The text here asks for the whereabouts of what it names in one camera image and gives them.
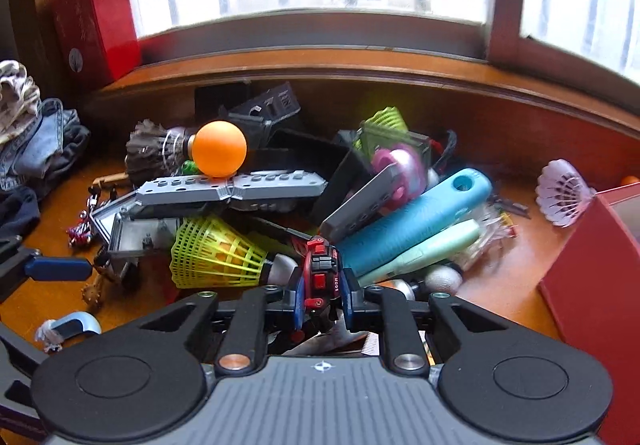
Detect black open plastic box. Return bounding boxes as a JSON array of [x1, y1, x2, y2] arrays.
[[334, 127, 434, 206]]

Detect small wooden stick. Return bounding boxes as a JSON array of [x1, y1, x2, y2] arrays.
[[91, 172, 127, 192]]

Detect grey metal frame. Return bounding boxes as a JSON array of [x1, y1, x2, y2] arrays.
[[89, 197, 182, 276]]

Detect white feather shuttlecock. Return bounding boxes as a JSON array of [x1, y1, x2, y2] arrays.
[[535, 159, 597, 229]]

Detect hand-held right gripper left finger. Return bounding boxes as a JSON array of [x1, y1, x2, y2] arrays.
[[132, 274, 307, 372]]

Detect orange ping pong ball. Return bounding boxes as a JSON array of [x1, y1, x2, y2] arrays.
[[192, 120, 249, 178]]

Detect red cardboard box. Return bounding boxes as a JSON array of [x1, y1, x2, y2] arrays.
[[538, 182, 640, 445]]

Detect dark cloth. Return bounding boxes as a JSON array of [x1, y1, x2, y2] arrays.
[[0, 187, 42, 247]]

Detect brown feather shuttlecock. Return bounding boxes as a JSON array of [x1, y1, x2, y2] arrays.
[[124, 119, 197, 186]]

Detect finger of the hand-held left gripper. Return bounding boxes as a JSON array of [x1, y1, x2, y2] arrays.
[[0, 235, 94, 304], [0, 322, 48, 372]]

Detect blue silicone handle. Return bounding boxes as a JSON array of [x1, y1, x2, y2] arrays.
[[339, 168, 494, 277]]

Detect beige patterned cloth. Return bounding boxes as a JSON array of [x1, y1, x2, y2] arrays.
[[0, 59, 42, 146]]

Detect yellow-green plastic shuttlecock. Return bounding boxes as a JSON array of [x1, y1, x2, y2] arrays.
[[356, 107, 410, 152], [169, 215, 300, 289]]

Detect clear plastic pieces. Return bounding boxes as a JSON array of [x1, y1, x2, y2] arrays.
[[467, 205, 523, 256]]

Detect grey studded plastic plate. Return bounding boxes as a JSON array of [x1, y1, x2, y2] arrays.
[[229, 169, 329, 213], [136, 173, 235, 214], [319, 162, 402, 242]]

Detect blue denim jeans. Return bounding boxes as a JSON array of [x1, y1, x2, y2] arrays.
[[0, 97, 92, 198]]

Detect black printed plastic housing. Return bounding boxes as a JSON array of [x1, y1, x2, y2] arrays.
[[219, 81, 302, 153]]

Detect mint green pen device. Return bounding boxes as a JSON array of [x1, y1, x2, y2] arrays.
[[357, 218, 482, 287]]

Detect glossy red gift box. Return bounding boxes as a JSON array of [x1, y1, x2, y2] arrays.
[[44, 0, 142, 90]]

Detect brown spiked ball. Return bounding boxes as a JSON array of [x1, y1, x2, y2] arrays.
[[81, 281, 107, 310]]

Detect pink and silver yo-yo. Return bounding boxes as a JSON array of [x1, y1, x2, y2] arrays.
[[371, 147, 427, 206]]

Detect light blue clip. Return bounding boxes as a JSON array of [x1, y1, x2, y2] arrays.
[[35, 310, 102, 352]]

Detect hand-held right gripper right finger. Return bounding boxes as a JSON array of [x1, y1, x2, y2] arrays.
[[340, 270, 507, 373]]

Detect black flat plastic panel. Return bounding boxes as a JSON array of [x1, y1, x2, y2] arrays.
[[260, 127, 352, 176]]

